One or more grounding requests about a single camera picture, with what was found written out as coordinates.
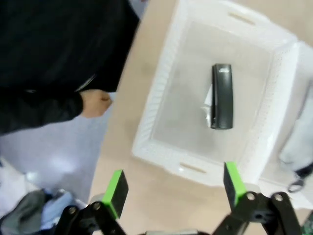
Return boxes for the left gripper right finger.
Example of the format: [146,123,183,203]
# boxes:
[212,161,301,235]

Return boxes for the person torso black jacket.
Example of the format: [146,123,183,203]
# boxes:
[0,0,142,103]

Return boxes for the white perforated plastic basket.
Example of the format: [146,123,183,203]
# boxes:
[132,0,299,187]
[258,41,313,212]

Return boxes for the grey zippered pencil case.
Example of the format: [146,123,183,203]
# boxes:
[278,83,313,194]

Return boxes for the person right hand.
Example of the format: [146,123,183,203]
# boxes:
[82,89,114,119]

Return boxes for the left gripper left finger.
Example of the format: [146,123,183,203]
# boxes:
[55,169,130,235]

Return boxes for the grey jacket on chair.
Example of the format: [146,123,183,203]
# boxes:
[0,188,47,232]

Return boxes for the person right forearm black sleeve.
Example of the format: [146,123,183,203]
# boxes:
[0,91,86,135]

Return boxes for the light blue jeans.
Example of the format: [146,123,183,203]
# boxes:
[40,189,83,231]

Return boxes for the black stapler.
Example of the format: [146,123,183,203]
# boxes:
[210,63,234,130]

